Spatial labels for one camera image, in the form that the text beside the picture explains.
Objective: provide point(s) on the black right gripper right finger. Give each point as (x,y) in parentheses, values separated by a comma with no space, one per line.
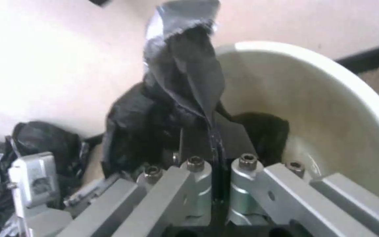
(275,192)

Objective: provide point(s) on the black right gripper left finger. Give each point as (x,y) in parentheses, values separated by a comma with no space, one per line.
(163,197)

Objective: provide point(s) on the black plastic trash bag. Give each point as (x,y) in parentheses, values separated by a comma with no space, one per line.
(183,74)

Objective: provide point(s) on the white round trash bin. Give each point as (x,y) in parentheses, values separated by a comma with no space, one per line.
(294,86)

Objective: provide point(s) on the crumpled black plastic bag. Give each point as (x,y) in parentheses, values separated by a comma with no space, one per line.
(44,138)

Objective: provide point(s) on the dark skirting board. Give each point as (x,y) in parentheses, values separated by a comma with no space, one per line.
(373,55)

